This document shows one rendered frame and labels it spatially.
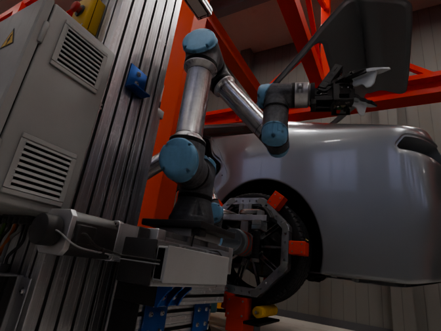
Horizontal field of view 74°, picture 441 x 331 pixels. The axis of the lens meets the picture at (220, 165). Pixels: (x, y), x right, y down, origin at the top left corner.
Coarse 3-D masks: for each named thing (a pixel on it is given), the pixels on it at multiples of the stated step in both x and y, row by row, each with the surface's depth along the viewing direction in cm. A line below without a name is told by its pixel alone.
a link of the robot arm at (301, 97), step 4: (296, 84) 86; (300, 84) 84; (304, 84) 85; (308, 84) 85; (296, 88) 85; (300, 88) 85; (304, 88) 84; (308, 88) 84; (296, 92) 85; (300, 92) 84; (304, 92) 84; (308, 92) 84; (296, 96) 85; (300, 96) 85; (304, 96) 84; (308, 96) 84; (296, 100) 85; (300, 100) 85; (304, 100) 85; (308, 100) 85; (296, 104) 86; (300, 104) 86; (304, 104) 86; (308, 104) 87
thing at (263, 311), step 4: (256, 308) 153; (260, 308) 152; (264, 308) 155; (268, 308) 159; (272, 308) 164; (276, 308) 169; (256, 312) 149; (260, 312) 151; (264, 312) 153; (268, 312) 157; (272, 312) 162; (276, 312) 168; (256, 316) 151; (260, 316) 150; (264, 316) 154; (268, 316) 160
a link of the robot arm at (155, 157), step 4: (152, 156) 141; (156, 156) 140; (152, 160) 139; (156, 160) 139; (152, 164) 138; (156, 164) 138; (152, 168) 138; (156, 168) 139; (160, 168) 140; (152, 172) 139; (156, 172) 140; (148, 176) 139; (152, 176) 141
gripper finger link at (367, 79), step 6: (372, 72) 78; (378, 72) 77; (384, 72) 77; (354, 78) 80; (360, 78) 80; (366, 78) 78; (372, 78) 77; (354, 84) 80; (360, 84) 79; (366, 84) 78; (372, 84) 76
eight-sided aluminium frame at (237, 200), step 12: (228, 204) 181; (264, 204) 169; (276, 216) 168; (288, 228) 158; (288, 240) 156; (288, 252) 154; (288, 264) 153; (276, 276) 152; (228, 288) 163; (240, 288) 159; (252, 288) 156; (264, 288) 153
